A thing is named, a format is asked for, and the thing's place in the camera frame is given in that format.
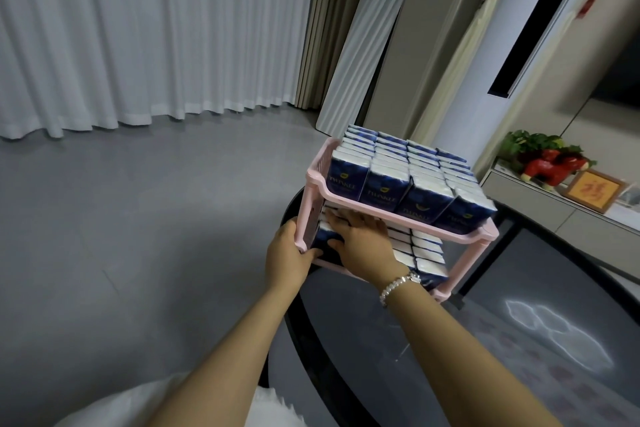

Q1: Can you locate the person's right hand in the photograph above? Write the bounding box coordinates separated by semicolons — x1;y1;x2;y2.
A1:
326;209;411;291

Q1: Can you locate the person's left hand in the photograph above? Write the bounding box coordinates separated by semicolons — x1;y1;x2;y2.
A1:
265;219;324;293

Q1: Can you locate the single blue tissue pack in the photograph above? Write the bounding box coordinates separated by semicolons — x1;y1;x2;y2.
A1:
310;222;347;263

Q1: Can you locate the pink plastic two-tier rack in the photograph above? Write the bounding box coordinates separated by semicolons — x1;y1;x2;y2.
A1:
294;136;501;306

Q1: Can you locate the person's left forearm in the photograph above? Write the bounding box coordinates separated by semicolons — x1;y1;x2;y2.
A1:
149;273;309;427

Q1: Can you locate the person's right forearm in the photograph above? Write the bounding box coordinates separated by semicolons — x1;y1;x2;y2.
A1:
382;276;569;427

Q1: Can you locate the small group of blue tissue packets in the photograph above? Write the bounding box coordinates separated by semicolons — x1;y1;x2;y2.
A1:
320;206;449;291

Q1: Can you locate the large group of blue tissue packets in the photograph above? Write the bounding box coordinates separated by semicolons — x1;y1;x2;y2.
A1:
325;124;499;236

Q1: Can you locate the wrapped air conditioner pipe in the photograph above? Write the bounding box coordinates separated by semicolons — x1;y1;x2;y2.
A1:
412;0;506;143

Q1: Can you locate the green potted plant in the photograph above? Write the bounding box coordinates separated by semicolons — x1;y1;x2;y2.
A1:
499;129;597;173

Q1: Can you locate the red bull figurine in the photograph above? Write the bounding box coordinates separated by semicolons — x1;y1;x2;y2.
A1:
519;150;589;191

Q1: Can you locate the beige drape curtain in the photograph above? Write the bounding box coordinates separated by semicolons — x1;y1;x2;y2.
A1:
292;0;382;113

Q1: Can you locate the grey media cabinet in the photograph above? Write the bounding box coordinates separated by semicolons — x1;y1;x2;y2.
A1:
481;158;640;288

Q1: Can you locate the white standing air conditioner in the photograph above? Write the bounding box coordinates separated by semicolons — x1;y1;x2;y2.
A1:
439;0;640;188

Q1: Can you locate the person's white garment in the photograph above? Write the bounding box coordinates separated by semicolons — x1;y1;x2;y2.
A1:
52;373;297;427

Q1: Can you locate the wooden framed picture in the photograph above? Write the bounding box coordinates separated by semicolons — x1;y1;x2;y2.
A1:
561;168;629;215

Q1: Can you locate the white sheer curtain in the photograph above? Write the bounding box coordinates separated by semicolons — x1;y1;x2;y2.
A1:
0;0;321;140

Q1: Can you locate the black television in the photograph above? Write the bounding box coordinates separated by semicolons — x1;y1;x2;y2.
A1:
589;11;640;110

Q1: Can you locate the white pearl bracelet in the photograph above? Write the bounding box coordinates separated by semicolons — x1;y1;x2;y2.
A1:
378;272;424;308

